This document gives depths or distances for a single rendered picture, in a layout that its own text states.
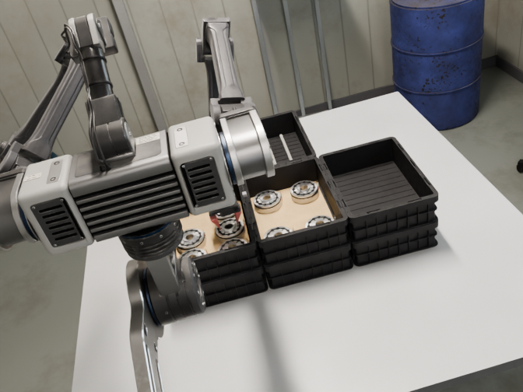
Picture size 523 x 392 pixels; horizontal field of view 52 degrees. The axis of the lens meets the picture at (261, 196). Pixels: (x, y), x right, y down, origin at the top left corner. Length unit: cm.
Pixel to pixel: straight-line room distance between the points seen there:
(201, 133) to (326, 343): 85
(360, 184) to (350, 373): 73
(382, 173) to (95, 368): 121
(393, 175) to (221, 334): 85
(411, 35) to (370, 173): 168
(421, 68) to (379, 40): 63
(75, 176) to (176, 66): 286
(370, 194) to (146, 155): 108
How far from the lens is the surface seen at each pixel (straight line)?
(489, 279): 183
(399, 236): 181
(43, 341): 311
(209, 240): 189
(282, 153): 225
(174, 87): 394
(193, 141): 104
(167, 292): 124
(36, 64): 394
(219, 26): 152
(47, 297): 335
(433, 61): 361
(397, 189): 196
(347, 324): 170
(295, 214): 190
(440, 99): 373
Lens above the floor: 202
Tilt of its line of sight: 36 degrees down
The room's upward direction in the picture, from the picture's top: 14 degrees counter-clockwise
